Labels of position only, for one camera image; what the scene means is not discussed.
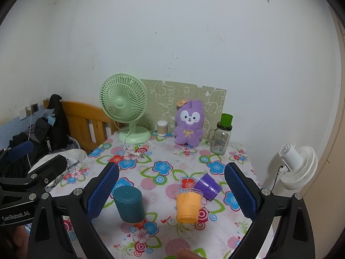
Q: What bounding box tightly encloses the wall socket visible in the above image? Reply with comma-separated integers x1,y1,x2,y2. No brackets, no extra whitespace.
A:
25,103,39,119

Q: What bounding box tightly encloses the wooden bed headboard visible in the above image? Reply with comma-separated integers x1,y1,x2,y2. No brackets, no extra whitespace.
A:
43,100,119,153

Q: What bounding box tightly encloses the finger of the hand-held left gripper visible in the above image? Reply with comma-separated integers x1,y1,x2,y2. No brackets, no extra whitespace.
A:
0,155,68,188
0,140,34,169

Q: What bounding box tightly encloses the teal plastic cup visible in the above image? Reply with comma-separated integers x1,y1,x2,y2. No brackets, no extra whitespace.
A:
113,186,146,223

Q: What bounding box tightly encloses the glass bottle with green cap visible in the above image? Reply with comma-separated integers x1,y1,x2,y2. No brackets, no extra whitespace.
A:
207,113,234,156

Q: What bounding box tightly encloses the white printed cloth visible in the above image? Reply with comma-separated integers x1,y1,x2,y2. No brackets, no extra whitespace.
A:
28,149,88,174

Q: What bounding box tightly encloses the floral tablecloth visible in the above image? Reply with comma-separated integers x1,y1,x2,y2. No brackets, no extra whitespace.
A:
50,131,261,259

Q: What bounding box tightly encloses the black fan cable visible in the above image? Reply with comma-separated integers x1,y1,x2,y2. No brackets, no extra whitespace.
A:
269,164,284,193

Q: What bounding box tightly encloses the white standing fan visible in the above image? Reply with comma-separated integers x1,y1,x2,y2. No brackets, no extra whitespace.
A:
278,144,319,191

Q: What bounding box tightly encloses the black bag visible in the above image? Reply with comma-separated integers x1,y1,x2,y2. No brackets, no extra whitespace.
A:
0,94,81,179

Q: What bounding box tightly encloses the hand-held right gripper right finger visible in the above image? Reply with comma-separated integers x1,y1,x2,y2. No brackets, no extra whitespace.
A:
224,162,316,259

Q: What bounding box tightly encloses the person's right hand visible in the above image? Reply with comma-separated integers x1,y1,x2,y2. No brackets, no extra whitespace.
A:
176,249,208,259

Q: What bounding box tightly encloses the green desk fan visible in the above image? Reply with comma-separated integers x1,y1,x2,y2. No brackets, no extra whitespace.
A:
100,73,152,144

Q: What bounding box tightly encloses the cotton swab jar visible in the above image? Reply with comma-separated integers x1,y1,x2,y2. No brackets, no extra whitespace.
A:
157,120,168,137

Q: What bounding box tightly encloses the green animal print board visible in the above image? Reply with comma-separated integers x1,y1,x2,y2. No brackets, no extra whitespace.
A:
140,79,227,141

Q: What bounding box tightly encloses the purple plastic cup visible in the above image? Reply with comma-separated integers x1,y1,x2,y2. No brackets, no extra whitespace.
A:
194,173,223,202

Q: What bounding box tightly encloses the white charging cable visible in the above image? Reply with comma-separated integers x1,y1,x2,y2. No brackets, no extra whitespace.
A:
26,108,35,169

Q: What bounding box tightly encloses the orange plastic cup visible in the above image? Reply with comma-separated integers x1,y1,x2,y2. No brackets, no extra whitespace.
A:
176,188,203,224

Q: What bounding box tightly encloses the purple plush toy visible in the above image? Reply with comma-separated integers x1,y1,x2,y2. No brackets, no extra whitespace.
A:
174,99,207,147

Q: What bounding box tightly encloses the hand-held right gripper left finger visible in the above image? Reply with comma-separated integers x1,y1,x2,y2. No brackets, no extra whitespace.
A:
27,162,120,259

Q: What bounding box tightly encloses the white fan power cable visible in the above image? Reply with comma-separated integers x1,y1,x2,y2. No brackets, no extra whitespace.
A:
123,131,146,159

